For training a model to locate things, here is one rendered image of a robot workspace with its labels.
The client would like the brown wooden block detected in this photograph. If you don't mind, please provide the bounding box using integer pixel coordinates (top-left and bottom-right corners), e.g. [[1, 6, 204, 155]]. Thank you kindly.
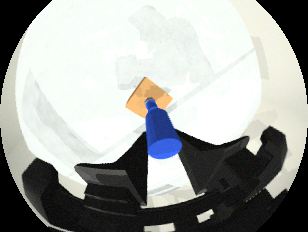
[[125, 76, 173, 119]]

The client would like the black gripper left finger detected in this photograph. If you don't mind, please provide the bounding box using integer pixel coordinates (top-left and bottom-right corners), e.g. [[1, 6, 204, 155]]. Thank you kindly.
[[74, 132, 149, 206]]

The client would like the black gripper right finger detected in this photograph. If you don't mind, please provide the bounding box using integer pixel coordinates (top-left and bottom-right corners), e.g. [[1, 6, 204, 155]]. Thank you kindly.
[[175, 129, 250, 196]]

